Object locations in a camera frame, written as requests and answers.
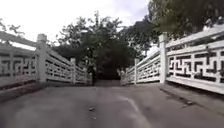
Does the group of dark trees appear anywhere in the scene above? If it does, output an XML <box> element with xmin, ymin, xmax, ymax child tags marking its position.
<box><xmin>52</xmin><ymin>11</ymin><xmax>162</xmax><ymax>81</ymax></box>

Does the white stone lattice railing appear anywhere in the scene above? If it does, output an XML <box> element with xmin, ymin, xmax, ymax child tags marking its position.
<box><xmin>0</xmin><ymin>30</ymin><xmax>94</xmax><ymax>90</ymax></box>
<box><xmin>120</xmin><ymin>24</ymin><xmax>224</xmax><ymax>96</ymax></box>

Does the leafy tree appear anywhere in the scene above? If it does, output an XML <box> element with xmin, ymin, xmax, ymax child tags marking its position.
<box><xmin>147</xmin><ymin>0</ymin><xmax>224</xmax><ymax>40</ymax></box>

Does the grey paved path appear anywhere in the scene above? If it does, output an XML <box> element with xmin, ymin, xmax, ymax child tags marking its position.
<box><xmin>0</xmin><ymin>79</ymin><xmax>224</xmax><ymax>128</ymax></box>

